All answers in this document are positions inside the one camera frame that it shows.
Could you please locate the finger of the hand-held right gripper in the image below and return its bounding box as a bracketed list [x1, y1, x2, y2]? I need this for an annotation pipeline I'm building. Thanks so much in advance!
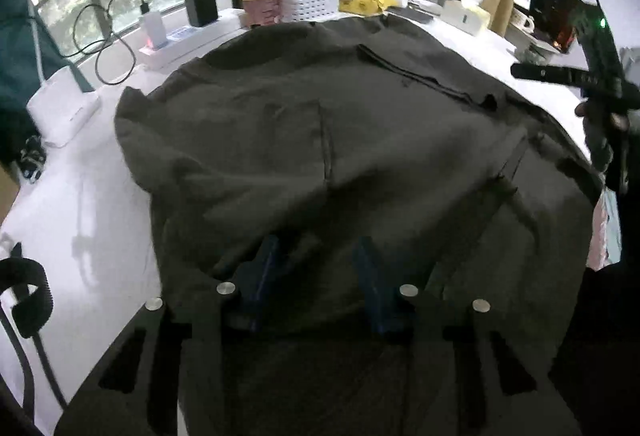
[511, 62, 592, 88]

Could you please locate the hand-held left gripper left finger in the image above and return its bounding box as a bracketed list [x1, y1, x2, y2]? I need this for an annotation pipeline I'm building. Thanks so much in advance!
[55, 236, 281, 436]

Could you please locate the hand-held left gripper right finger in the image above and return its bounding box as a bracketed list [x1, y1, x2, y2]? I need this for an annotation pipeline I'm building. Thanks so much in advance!
[352, 236, 581, 436]

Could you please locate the dark grey shirt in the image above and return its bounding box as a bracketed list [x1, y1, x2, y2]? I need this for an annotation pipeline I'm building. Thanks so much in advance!
[114, 14, 608, 436]

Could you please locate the person's right hand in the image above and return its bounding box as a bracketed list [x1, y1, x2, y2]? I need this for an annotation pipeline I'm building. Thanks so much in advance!
[574, 100, 615, 174]

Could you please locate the dark screen with lights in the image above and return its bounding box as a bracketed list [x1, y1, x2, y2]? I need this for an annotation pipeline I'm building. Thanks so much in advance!
[529, 0, 596, 53]

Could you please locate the tissue box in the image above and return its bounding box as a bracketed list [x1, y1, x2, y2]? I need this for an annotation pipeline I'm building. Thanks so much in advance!
[440, 0, 492, 36]

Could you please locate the pink patterned cloth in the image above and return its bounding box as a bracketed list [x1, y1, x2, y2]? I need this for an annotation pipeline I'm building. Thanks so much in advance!
[589, 193, 622, 271]

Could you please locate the white table cover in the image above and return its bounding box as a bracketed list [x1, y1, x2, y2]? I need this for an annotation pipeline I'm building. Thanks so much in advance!
[0, 1, 601, 436]

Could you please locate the yellow plastic bag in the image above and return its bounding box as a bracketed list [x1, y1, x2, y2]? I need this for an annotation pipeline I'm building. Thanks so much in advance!
[340, 0, 408, 16]

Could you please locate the white power strip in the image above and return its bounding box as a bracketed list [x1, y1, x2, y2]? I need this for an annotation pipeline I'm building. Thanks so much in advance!
[137, 8, 248, 70]

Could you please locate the black small object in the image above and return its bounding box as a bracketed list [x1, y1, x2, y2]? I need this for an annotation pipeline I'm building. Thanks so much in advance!
[20, 136, 47, 183]

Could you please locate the white desk lamp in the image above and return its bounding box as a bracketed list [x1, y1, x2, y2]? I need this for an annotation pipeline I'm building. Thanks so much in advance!
[26, 1, 102, 148]

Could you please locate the red can with yellow lid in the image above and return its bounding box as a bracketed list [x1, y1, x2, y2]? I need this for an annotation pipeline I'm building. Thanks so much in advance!
[241, 0, 282, 28]

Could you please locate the white charger block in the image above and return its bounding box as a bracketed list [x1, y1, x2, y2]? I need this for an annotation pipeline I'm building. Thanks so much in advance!
[140, 11, 168, 50]

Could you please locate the black charger block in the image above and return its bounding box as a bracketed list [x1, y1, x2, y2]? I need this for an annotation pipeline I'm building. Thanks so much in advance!
[183, 0, 219, 28]

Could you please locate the teal curtain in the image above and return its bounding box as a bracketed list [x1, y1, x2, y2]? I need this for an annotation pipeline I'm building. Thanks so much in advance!
[0, 0, 96, 162]

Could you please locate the black strap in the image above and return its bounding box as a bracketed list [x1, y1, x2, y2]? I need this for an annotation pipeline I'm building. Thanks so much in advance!
[0, 243, 53, 339]

